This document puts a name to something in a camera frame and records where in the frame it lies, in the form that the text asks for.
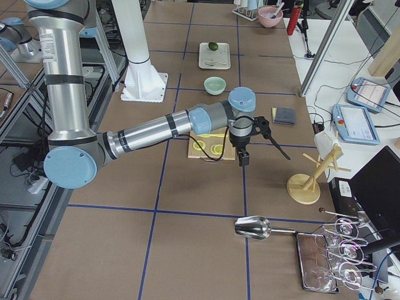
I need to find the pink bowl with ice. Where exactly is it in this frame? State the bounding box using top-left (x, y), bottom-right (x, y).
top-left (257, 6), bottom-right (283, 28)

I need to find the metal scoop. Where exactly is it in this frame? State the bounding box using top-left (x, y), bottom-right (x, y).
top-left (234, 216), bottom-right (296, 240)

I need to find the aluminium frame post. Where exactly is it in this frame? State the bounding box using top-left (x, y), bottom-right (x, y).
top-left (299, 0), bottom-right (354, 97)

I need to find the wooden mug tree stand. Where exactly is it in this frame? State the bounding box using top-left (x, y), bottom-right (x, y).
top-left (286, 143), bottom-right (351, 205)

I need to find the red bottle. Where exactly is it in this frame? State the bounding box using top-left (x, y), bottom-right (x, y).
top-left (286, 6), bottom-right (302, 36)

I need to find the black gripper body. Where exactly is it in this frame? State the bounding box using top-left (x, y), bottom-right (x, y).
top-left (229, 116), bottom-right (269, 151)

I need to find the black selfie stick tripod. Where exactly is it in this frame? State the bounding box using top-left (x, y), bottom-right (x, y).
top-left (294, 0), bottom-right (315, 59)

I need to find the near blue teach pendant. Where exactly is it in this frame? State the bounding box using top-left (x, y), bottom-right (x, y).
top-left (332, 104), bottom-right (380, 145)

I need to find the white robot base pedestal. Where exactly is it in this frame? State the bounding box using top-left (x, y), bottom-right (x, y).
top-left (112, 0), bottom-right (168, 103)

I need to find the far blue teach pendant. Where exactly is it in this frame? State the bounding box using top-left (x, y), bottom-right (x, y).
top-left (347, 77), bottom-right (391, 113)

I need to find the green ceramic bowl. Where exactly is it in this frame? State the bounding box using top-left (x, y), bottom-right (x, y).
top-left (203, 76), bottom-right (226, 96)

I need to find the yellow plastic knife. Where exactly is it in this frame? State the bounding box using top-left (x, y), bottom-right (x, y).
top-left (199, 133), bottom-right (225, 138)

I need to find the blue teach pendant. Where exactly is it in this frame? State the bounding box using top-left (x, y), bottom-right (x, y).
top-left (332, 104), bottom-right (380, 145)
top-left (347, 77), bottom-right (391, 113)

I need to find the lemon slice stack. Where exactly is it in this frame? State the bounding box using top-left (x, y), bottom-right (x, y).
top-left (192, 141), bottom-right (206, 151)

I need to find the single lemon slice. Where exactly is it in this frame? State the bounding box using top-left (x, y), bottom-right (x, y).
top-left (211, 144), bottom-right (223, 156)

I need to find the white rectangular bear tray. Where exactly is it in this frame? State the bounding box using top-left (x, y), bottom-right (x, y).
top-left (198, 42), bottom-right (231, 70)

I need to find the wooden cutting board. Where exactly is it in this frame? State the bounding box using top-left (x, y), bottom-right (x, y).
top-left (187, 128), bottom-right (236, 161)

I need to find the dark tray with glasses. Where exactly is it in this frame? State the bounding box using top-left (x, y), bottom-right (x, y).
top-left (295, 232), bottom-right (339, 294)

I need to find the green avocado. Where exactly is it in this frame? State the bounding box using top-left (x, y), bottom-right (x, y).
top-left (207, 42), bottom-right (219, 51)

